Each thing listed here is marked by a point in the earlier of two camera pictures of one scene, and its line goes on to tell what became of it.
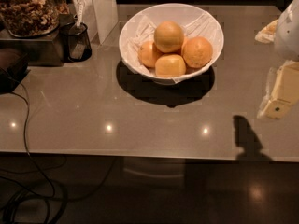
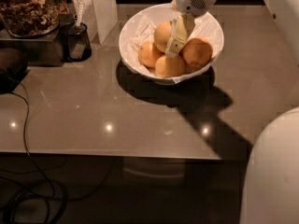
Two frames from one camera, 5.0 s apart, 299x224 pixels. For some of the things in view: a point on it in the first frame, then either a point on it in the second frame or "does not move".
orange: [168, 36] does not move
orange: [197, 51] does not move
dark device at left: [13, 68] does not move
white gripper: [288, 32] → [192, 1]
